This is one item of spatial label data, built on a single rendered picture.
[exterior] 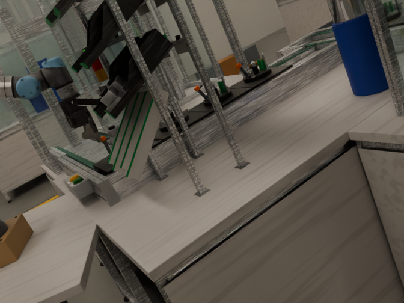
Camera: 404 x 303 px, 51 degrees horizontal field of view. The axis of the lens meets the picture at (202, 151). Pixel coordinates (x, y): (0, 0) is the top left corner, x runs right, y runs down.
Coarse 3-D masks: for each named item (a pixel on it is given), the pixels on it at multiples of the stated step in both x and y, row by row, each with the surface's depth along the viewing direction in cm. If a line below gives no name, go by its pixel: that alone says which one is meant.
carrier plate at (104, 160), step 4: (152, 144) 171; (156, 144) 170; (100, 160) 183; (104, 160) 181; (96, 164) 180; (100, 164) 177; (104, 164) 174; (108, 164) 171; (112, 164) 168; (100, 168) 170; (104, 168) 168; (108, 168) 165; (104, 172) 167; (108, 172) 162
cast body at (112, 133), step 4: (108, 128) 172; (112, 128) 172; (116, 128) 172; (108, 132) 173; (112, 132) 171; (116, 132) 172; (112, 136) 171; (108, 140) 175; (112, 140) 171; (112, 144) 172
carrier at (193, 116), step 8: (184, 112) 196; (192, 112) 193; (200, 112) 186; (208, 112) 180; (176, 120) 183; (192, 120) 179; (160, 128) 182; (176, 128) 179; (160, 136) 177; (168, 136) 172
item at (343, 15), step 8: (328, 0) 146; (336, 0) 143; (344, 0) 141; (352, 0) 140; (360, 0) 141; (336, 8) 144; (344, 8) 142; (352, 8) 141; (360, 8) 141; (336, 16) 146; (344, 16) 143; (352, 16) 142; (360, 16) 142; (336, 24) 148
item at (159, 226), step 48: (336, 96) 165; (384, 96) 144; (240, 144) 161; (288, 144) 141; (336, 144) 130; (144, 192) 157; (192, 192) 138; (240, 192) 123; (144, 240) 121; (192, 240) 109
